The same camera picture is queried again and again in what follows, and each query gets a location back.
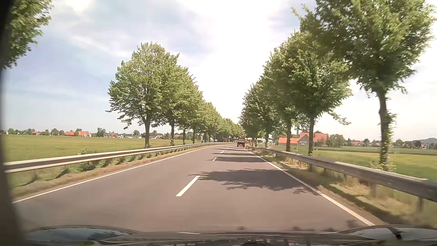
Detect metal guard rail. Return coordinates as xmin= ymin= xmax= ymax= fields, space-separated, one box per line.
xmin=246 ymin=146 xmax=437 ymax=212
xmin=3 ymin=142 xmax=230 ymax=174

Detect grass verge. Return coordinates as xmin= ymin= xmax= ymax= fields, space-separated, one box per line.
xmin=249 ymin=148 xmax=437 ymax=227
xmin=9 ymin=143 xmax=226 ymax=201

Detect row of distant houses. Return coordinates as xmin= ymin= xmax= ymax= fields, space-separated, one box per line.
xmin=0 ymin=128 xmax=171 ymax=139

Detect green field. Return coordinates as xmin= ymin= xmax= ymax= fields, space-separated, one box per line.
xmin=3 ymin=134 xmax=205 ymax=162
xmin=270 ymin=145 xmax=437 ymax=182

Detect road markings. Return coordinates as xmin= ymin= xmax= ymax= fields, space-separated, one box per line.
xmin=12 ymin=144 xmax=375 ymax=235

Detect row of trees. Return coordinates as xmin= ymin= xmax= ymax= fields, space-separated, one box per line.
xmin=107 ymin=42 xmax=245 ymax=149
xmin=238 ymin=0 xmax=437 ymax=171

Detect tree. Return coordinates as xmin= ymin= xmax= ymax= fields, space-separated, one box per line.
xmin=3 ymin=0 xmax=54 ymax=70

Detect car's own bonnet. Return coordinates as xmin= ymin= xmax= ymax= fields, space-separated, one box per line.
xmin=20 ymin=224 xmax=437 ymax=246

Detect grey asphalt road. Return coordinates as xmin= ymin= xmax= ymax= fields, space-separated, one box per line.
xmin=13 ymin=144 xmax=386 ymax=234

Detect red-roofed building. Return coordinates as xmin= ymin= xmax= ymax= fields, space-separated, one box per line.
xmin=278 ymin=132 xmax=329 ymax=147

